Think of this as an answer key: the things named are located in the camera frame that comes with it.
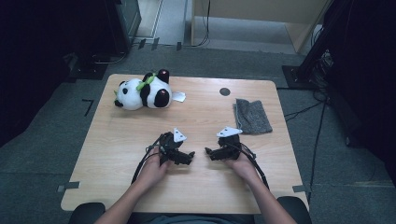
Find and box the dark cabinet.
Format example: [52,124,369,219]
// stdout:
[104,0,143,56]

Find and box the black metal stand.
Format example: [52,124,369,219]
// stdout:
[281,0,345,91]

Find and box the hand-held gripper cable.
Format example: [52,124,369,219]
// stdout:
[235,142,271,191]
[130,133,163,185]

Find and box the black floor cable loop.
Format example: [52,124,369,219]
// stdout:
[90,50,129,65]

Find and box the light wooden furniture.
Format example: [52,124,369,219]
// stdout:
[190,0,332,54]

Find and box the right hand-held gripper cable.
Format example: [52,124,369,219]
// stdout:
[235,142,271,191]

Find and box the left hand-held gripper cable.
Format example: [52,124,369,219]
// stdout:
[130,133,163,185]

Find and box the person's left hand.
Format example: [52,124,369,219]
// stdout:
[135,146,171,189]

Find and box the short black floor cable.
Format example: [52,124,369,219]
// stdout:
[283,100,325,123]

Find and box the panda plush toy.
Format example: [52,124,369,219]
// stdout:
[113,68,187,112]

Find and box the long black floor cable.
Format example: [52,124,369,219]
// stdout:
[307,102,329,204]

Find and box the grey floor tape piece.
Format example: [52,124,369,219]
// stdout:
[56,181,81,193]
[291,184,313,194]

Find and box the black hanging cable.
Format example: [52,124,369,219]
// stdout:
[186,0,212,49]

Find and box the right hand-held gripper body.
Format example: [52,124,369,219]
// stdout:
[216,125,245,161]

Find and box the person's right hand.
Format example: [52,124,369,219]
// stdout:
[225,151,260,183]

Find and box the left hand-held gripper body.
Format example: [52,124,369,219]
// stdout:
[158,127,188,166]

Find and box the person's torso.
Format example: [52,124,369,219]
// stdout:
[126,212,257,224]

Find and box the grey cloth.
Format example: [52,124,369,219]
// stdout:
[232,98,274,135]

